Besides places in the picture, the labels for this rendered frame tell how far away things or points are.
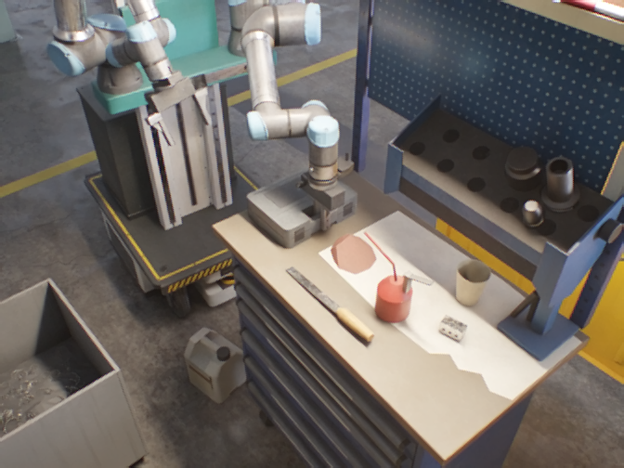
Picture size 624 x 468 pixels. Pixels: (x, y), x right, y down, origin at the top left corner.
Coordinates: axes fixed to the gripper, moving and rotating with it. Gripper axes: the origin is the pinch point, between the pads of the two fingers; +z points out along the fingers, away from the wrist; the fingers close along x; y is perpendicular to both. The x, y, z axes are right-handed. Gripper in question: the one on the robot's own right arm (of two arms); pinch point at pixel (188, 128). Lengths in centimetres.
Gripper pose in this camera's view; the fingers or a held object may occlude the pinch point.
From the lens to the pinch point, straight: 181.6
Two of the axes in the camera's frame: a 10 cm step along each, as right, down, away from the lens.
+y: -5.8, -1.7, 8.0
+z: 3.6, 8.3, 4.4
